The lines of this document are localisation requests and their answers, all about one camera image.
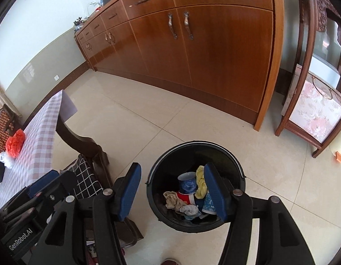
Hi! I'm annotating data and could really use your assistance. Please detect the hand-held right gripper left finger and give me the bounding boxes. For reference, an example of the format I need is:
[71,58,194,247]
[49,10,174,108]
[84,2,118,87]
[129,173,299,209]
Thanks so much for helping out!
[28,162,142,265]

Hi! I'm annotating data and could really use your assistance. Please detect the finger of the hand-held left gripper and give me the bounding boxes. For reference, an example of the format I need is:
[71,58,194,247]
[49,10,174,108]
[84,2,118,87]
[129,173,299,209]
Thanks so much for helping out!
[0,170,62,213]
[3,170,77,223]

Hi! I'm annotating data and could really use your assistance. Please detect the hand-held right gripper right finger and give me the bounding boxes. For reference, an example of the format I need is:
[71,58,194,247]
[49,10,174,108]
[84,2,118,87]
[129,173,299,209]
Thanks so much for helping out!
[204,163,314,265]

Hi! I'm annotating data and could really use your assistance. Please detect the white blue-patterned paper cup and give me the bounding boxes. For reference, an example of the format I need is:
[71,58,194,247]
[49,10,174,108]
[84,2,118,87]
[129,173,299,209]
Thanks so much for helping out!
[201,192,218,215]

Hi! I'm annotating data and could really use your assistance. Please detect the yellow towel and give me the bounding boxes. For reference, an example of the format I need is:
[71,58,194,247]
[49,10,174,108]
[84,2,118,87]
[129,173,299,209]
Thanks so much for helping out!
[195,166,209,199]

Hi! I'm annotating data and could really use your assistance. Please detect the light blue face mask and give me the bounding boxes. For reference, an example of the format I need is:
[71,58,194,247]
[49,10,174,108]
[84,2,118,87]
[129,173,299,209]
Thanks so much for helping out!
[184,199,205,221]

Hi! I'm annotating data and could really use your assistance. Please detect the red paper cup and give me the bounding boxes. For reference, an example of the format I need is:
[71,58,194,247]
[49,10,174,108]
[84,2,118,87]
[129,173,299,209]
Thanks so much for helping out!
[176,190,196,205]

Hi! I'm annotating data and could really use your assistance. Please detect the plain blue paper cup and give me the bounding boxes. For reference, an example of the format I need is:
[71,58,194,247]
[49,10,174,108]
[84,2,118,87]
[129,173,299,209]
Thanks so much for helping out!
[177,172,198,195]

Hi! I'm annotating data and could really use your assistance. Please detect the white tissue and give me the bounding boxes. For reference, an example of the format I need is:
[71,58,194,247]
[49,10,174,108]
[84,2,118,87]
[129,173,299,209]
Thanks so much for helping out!
[179,204,201,218]

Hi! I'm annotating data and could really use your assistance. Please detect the beige stockings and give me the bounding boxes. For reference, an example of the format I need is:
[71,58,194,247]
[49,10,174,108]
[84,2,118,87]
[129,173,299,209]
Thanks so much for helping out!
[163,190,187,214]

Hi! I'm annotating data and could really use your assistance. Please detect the black trash bin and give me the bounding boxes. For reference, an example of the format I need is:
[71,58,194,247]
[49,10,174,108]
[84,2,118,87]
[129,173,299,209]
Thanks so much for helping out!
[145,141,247,232]

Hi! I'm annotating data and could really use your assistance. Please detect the black white checked cushion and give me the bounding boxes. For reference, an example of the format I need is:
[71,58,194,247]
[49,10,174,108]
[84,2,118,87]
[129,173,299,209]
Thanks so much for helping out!
[60,155,103,199]

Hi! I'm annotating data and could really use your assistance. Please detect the dark wooden chair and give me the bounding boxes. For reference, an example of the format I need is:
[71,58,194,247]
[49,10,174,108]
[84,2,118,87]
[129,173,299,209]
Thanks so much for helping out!
[56,113,145,249]

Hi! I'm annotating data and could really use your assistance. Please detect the clear plastic bag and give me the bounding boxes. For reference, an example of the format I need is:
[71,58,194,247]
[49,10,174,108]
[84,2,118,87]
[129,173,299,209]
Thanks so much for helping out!
[0,152,14,169]

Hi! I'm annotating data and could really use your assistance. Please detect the red plastic bag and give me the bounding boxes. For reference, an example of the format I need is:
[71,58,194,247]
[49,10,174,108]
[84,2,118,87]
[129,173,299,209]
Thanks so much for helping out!
[5,129,25,158]

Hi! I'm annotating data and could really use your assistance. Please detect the rattan back wooden chair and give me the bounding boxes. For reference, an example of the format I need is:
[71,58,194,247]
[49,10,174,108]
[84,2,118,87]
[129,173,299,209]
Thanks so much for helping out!
[0,104,23,158]

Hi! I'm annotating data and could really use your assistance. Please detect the pink embroidered curtain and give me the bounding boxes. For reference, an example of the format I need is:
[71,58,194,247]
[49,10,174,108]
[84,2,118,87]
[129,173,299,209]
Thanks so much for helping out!
[0,72,22,116]

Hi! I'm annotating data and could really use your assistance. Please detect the pink floral box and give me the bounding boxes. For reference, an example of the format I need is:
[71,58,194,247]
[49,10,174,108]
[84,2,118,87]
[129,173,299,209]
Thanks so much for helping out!
[281,63,341,143]

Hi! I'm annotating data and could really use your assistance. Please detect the long wooden cabinet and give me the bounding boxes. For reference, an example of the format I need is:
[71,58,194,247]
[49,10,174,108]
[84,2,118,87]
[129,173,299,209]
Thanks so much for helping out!
[74,0,285,131]

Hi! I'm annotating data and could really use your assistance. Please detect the small potted plant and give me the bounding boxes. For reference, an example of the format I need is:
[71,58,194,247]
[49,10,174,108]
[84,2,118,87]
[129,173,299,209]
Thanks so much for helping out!
[73,17,89,31]

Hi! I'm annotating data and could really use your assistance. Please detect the white storage box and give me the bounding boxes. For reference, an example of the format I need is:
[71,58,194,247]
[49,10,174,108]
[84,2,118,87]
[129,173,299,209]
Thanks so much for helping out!
[310,55,341,89]

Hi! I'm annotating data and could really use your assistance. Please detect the wooden chair floral cushion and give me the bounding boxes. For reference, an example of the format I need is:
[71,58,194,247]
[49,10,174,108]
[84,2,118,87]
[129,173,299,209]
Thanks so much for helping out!
[275,0,341,158]

